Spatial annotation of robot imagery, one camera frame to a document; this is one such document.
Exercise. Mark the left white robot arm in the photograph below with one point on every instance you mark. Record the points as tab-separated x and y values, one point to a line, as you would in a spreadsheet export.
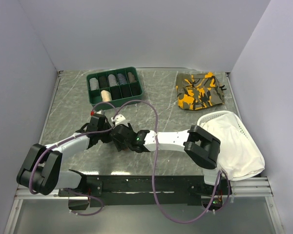
41	170

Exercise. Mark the green divided organizer tray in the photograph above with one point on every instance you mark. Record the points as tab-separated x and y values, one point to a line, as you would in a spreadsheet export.
120	93

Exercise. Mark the white laundry basket with cloth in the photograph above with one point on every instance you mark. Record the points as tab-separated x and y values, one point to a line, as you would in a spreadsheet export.
239	155

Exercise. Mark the grey striped rolled sock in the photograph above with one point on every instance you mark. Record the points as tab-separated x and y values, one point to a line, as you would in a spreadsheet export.
93	84

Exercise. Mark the dark grey rolled sock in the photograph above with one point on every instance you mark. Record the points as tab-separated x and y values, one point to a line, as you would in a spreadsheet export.
103	82

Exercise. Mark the blue striped rolled sock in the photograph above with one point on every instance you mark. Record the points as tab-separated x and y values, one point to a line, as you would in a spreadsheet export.
122	79

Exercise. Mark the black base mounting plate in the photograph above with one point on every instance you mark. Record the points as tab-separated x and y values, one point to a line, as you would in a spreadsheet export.
137	190

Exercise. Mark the aluminium rail frame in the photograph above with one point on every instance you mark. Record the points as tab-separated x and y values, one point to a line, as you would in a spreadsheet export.
251	187

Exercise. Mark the brown rolled sock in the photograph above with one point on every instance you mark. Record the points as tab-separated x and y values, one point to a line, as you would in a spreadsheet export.
131	77

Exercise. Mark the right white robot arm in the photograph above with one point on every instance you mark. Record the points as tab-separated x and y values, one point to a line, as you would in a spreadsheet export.
200	145

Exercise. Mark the beige rolled underwear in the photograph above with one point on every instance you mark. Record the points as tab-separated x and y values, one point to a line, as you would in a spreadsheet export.
106	96

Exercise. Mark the camouflage orange shorts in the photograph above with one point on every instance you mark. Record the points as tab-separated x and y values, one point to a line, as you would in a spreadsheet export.
199	91

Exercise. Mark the white grey rolled sock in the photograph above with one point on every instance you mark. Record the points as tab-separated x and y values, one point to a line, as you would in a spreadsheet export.
112	80

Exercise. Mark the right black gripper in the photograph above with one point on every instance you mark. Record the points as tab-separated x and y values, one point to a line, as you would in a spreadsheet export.
120	146

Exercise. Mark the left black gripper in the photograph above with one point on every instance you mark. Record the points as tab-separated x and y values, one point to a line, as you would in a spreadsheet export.
108	139

